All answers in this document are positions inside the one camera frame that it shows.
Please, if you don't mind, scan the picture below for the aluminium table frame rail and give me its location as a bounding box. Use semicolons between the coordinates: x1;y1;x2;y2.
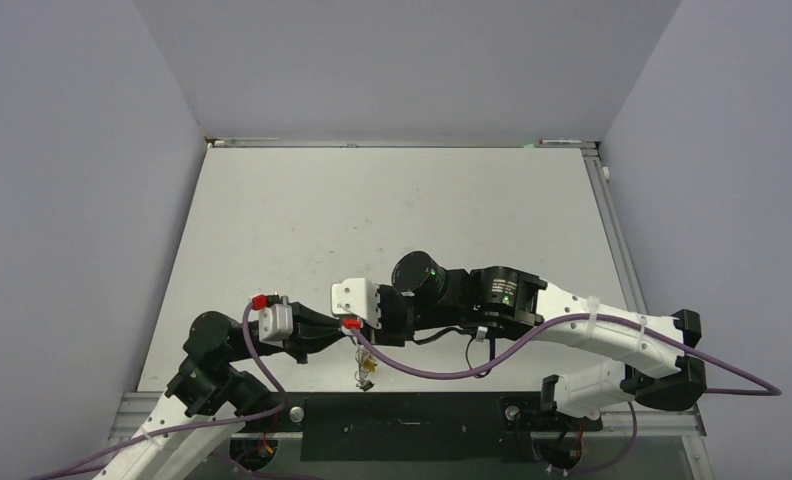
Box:
582;147;648;313

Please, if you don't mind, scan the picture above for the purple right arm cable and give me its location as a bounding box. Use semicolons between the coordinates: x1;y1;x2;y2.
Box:
341;313;783;397

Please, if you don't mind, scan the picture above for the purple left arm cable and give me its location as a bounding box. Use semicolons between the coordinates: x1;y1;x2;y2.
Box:
28;295;289;480

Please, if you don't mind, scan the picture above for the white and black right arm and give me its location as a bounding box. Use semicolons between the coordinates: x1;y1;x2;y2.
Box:
333;251;707;428

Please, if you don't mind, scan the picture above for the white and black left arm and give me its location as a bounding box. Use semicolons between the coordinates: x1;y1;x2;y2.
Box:
96;295;344;479

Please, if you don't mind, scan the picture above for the large metal keyring with rings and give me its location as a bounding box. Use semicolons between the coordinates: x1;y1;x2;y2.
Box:
355;345;377;392

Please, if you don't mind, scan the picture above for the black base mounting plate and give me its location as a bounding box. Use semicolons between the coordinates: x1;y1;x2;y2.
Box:
228;392;603;470

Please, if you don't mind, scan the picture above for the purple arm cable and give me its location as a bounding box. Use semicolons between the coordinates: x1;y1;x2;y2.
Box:
28;295;289;480
341;313;783;397

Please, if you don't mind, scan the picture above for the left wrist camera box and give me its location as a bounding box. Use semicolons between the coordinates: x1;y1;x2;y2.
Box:
257;304;294;346

